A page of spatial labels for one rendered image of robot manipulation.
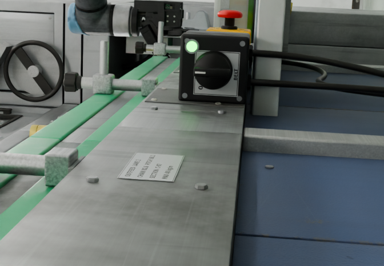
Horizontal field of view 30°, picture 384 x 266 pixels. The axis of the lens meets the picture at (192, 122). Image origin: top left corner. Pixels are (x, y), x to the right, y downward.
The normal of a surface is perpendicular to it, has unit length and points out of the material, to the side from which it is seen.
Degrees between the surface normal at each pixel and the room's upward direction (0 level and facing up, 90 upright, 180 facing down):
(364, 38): 90
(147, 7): 90
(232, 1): 90
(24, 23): 90
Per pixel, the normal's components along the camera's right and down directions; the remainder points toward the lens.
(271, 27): -0.09, 0.27
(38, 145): 0.04, -0.98
